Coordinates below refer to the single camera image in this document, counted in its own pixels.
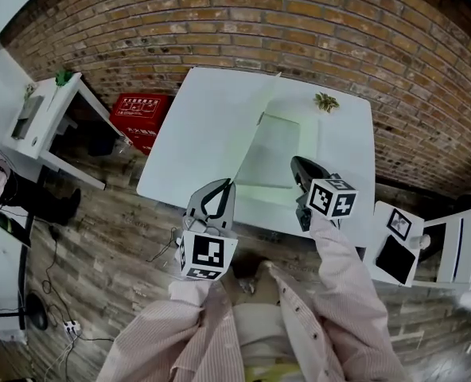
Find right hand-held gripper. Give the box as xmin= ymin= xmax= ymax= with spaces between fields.
xmin=290 ymin=155 xmax=358 ymax=231

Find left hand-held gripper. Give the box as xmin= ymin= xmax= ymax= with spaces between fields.
xmin=178 ymin=177 xmax=239 ymax=282

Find person's right forearm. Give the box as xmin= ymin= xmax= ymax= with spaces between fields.
xmin=309 ymin=212 xmax=410 ymax=382

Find person's left forearm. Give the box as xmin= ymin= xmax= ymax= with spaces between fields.
xmin=95 ymin=279 xmax=220 ymax=382

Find small succulent plant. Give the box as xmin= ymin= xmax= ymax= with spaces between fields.
xmin=313 ymin=91 xmax=341 ymax=115

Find white table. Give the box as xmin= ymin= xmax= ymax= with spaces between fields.
xmin=135 ymin=66 xmax=376 ymax=248

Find black framed picture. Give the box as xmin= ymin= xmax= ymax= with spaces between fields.
xmin=386 ymin=208 xmax=414 ymax=240

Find red fire equipment box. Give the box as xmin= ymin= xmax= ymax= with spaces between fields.
xmin=108 ymin=92 xmax=171 ymax=157

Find black flat pad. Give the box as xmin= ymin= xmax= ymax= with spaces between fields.
xmin=376 ymin=236 xmax=417 ymax=286

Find dark bin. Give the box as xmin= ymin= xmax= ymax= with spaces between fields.
xmin=88 ymin=127 xmax=115 ymax=157

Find person's legs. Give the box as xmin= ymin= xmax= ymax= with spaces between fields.
xmin=231 ymin=259 xmax=289 ymax=370

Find person's pink striped shirt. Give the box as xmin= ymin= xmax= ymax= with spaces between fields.
xmin=171 ymin=263 xmax=380 ymax=382

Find white chair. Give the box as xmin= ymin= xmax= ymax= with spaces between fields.
xmin=364 ymin=200 xmax=471 ymax=292

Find white side desk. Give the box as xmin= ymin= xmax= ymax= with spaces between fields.
xmin=0 ymin=72 xmax=123 ymax=192

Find green leaf sprig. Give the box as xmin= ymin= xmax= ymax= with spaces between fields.
xmin=47 ymin=68 xmax=73 ymax=109

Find black floor fan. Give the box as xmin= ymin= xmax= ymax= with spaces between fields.
xmin=0 ymin=292 xmax=49 ymax=348

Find grey document holder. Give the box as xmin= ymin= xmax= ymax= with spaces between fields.
xmin=10 ymin=95 xmax=46 ymax=141

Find black floor cable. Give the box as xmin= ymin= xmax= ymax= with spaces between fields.
xmin=40 ymin=224 xmax=76 ymax=326

